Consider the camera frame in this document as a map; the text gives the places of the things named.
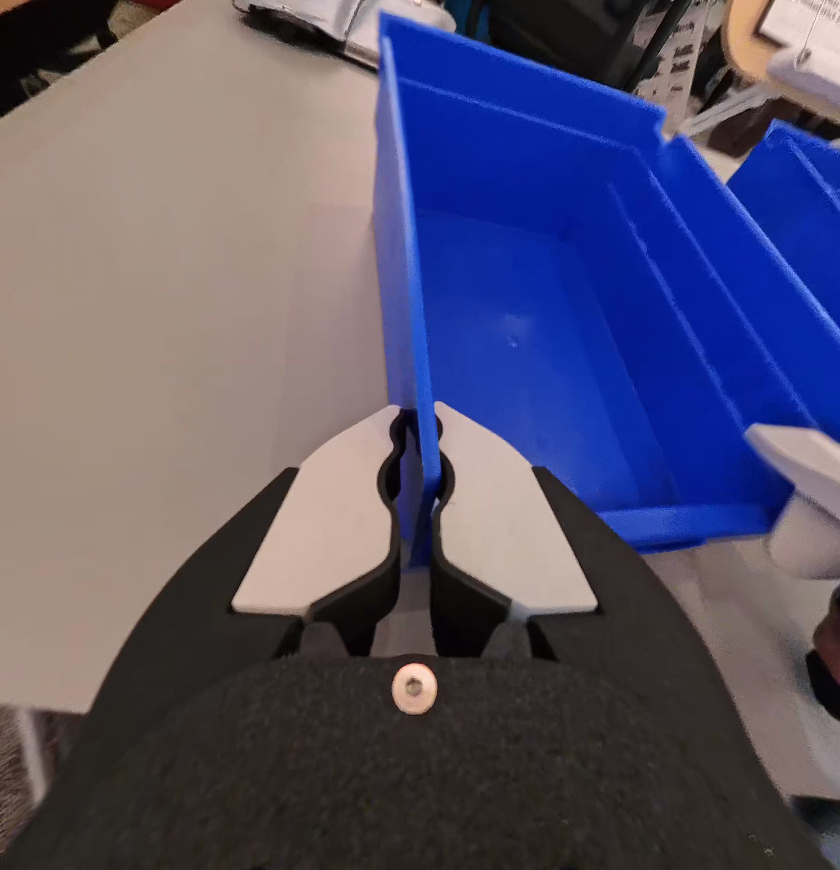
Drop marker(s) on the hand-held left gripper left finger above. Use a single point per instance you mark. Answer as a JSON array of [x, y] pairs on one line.
[[318, 537]]

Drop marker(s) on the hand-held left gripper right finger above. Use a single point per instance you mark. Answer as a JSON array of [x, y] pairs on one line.
[[515, 537]]

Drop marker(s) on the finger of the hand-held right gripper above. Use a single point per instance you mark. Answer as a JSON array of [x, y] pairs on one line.
[[821, 469]]

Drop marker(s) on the blue plastic bin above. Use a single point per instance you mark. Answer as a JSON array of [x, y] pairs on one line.
[[800, 217], [542, 326]]

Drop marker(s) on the white board stand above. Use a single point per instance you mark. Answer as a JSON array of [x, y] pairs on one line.
[[726, 112]]

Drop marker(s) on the printed paper sheet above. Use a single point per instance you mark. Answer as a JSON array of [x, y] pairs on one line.
[[671, 61]]

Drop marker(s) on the wooden instruction board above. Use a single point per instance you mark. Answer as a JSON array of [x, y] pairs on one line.
[[746, 41]]

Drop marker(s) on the black office chair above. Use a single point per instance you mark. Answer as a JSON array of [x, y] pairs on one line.
[[569, 34]]

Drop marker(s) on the grey metal tray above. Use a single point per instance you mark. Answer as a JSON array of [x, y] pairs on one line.
[[325, 24]]

